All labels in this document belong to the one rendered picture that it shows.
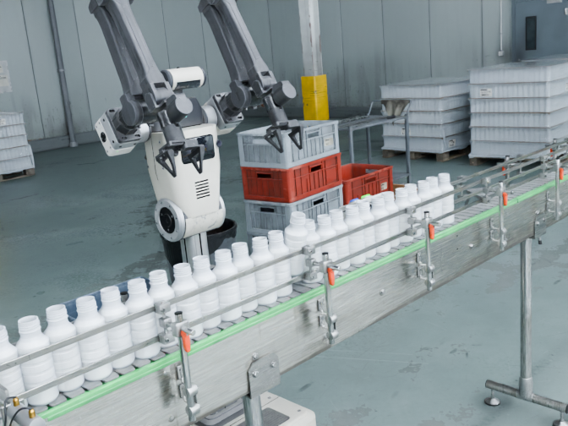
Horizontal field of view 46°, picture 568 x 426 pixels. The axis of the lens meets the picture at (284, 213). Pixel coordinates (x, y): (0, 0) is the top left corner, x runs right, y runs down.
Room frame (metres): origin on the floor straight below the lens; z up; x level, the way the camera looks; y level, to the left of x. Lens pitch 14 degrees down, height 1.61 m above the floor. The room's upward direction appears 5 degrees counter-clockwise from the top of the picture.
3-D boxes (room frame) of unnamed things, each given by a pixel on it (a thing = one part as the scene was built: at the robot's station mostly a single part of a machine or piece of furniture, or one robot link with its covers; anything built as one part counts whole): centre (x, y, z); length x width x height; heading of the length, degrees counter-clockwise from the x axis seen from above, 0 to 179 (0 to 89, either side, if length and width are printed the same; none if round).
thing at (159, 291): (1.37, 0.28, 1.08); 0.06 x 0.06 x 0.17
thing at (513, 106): (8.24, -3.14, 0.59); 1.24 x 1.03 x 1.17; 136
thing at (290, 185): (4.42, -0.08, 0.78); 0.61 x 0.41 x 0.22; 140
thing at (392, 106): (7.08, -1.27, 0.85); 0.36 x 0.12 x 0.27; 44
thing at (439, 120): (9.31, -2.24, 0.50); 1.23 x 1.05 x 1.00; 132
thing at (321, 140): (4.41, -0.08, 1.00); 0.61 x 0.41 x 0.22; 141
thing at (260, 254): (1.57, 0.07, 1.08); 0.06 x 0.06 x 0.17
